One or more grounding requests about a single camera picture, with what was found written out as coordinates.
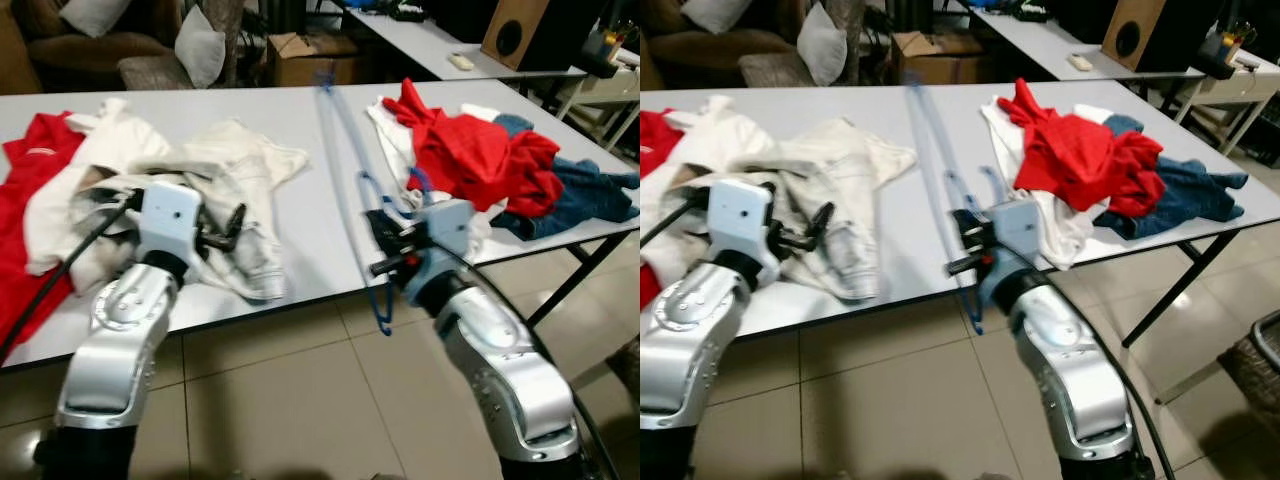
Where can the patterned grey curtain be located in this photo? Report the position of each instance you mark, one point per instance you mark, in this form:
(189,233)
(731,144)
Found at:
(232,30)
(858,30)

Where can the grey cushioned seat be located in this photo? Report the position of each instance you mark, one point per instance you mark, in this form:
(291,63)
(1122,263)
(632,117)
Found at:
(770,70)
(150,72)

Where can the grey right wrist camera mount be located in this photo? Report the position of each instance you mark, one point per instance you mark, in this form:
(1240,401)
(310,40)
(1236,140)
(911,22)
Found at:
(1018,228)
(448,228)

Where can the red shirt with white trim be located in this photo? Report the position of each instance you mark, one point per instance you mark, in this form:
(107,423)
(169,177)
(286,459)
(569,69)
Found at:
(25,200)
(655,145)

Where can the blue denim garment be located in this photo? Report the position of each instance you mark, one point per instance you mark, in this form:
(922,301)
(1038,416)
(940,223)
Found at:
(1190,195)
(580,195)

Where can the wooden speaker box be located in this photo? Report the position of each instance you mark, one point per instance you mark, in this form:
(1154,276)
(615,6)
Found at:
(515,35)
(1135,35)

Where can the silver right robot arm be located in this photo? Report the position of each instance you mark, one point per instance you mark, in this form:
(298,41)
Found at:
(500,370)
(1075,370)

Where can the brown sofa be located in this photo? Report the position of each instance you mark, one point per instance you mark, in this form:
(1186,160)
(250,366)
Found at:
(90,48)
(720,48)

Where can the cream denim jacket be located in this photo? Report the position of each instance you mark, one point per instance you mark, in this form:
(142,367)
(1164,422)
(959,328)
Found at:
(850,170)
(240,170)

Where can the white pillow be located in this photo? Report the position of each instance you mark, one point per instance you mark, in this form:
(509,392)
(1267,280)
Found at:
(715,15)
(823,48)
(200,50)
(95,15)

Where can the black folding table leg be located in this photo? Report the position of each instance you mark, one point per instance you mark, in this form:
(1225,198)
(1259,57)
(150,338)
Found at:
(565,278)
(1175,290)

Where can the black pen holder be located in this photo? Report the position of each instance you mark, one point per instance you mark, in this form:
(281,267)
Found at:
(1222,58)
(605,55)

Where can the open cardboard box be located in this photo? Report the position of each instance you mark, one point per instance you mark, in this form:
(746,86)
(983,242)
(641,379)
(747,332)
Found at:
(935,62)
(310,62)

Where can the blue plastic hanger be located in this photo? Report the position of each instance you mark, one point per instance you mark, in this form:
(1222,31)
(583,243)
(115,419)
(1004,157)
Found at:
(970,300)
(376,300)

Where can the brown wicker basket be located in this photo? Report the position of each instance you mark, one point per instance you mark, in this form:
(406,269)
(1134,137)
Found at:
(1255,370)
(625,370)

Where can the white remote control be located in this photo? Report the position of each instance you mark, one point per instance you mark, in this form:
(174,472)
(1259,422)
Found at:
(1080,62)
(461,61)

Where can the plain white shirt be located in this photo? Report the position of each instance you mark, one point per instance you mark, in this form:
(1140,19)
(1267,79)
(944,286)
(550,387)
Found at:
(1005,150)
(395,145)

